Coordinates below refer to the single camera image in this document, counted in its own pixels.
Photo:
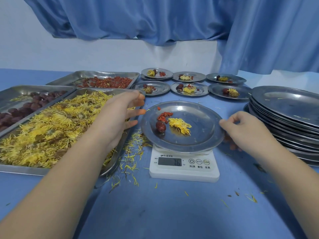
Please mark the person's right hand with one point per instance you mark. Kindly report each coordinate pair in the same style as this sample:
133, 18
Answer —
249, 134

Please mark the person's left forearm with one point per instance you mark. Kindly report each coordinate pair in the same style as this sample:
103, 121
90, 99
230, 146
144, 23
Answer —
54, 191

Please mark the person's right forearm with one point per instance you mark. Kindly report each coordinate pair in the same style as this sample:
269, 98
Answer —
294, 191

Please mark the blue tablecloth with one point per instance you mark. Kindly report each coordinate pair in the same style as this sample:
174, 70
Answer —
162, 214

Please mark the round steel plate red label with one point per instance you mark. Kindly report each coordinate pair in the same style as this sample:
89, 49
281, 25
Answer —
169, 72

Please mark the stack of steel plates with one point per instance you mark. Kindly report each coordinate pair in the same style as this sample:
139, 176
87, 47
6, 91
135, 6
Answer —
286, 114

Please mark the rectangular steel tray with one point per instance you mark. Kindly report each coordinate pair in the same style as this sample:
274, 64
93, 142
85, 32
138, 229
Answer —
15, 90
64, 77
25, 170

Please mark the white digital kitchen scale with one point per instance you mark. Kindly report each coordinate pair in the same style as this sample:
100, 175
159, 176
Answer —
184, 175

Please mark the wide blue curtain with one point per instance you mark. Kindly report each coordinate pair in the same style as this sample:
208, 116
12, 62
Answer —
137, 17

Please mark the narrow blue curtain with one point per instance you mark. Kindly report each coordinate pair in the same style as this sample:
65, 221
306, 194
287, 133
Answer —
274, 34

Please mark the person's left hand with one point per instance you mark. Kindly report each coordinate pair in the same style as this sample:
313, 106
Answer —
114, 119

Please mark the pile of yellow chrysanthemums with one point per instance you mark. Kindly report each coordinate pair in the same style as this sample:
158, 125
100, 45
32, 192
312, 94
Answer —
49, 131

